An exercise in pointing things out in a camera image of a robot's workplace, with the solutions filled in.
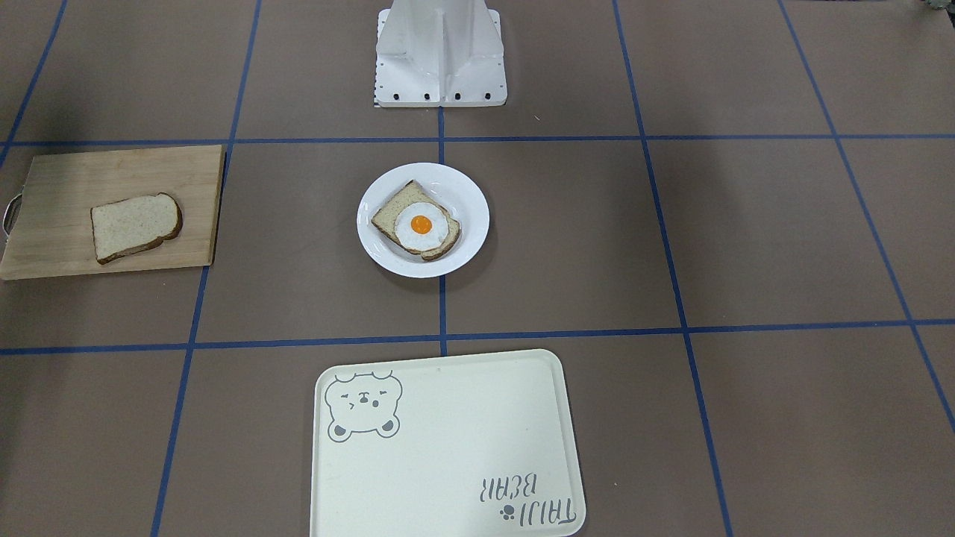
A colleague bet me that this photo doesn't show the fried egg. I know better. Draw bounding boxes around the fried egg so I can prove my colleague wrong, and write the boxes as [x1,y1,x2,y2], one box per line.
[393,203,451,254]

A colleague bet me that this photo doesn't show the wooden cutting board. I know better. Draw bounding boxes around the wooden cutting board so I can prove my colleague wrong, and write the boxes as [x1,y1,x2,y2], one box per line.
[2,144,225,280]

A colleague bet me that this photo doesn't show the white round plate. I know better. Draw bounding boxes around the white round plate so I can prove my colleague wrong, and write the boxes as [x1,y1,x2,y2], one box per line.
[356,163,490,278]

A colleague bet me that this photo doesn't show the cream bear tray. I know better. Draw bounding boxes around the cream bear tray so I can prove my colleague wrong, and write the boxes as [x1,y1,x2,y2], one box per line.
[308,349,587,536]

